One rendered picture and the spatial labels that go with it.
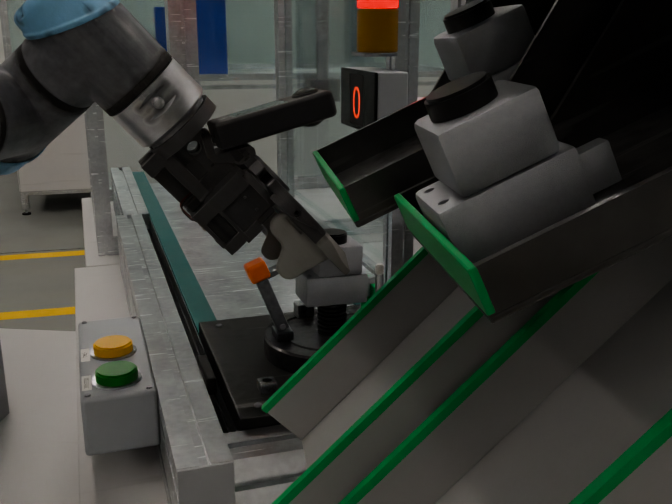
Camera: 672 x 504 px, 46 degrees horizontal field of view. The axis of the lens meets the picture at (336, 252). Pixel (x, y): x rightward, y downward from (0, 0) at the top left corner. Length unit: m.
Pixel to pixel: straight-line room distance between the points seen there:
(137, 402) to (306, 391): 0.23
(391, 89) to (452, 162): 0.60
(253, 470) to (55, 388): 0.44
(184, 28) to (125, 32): 1.10
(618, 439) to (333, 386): 0.25
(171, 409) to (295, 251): 0.18
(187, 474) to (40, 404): 0.40
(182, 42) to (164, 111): 1.10
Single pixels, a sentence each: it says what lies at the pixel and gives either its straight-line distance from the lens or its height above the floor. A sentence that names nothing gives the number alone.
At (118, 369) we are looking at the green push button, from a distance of 0.80.
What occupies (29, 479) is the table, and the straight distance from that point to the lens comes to 0.87.
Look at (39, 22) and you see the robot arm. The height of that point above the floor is 1.29.
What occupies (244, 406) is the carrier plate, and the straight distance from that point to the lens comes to 0.71.
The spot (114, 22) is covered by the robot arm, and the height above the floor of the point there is 1.29.
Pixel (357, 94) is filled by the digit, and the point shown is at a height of 1.21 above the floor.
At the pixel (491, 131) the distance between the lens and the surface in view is 0.33.
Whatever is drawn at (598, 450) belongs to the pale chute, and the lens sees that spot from 0.42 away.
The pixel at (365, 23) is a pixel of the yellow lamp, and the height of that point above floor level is 1.29.
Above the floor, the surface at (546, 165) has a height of 1.24.
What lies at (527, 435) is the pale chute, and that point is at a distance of 0.46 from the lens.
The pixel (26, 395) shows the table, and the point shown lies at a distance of 1.05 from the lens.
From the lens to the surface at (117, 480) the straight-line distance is 0.84.
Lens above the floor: 1.29
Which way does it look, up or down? 16 degrees down
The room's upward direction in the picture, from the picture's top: straight up
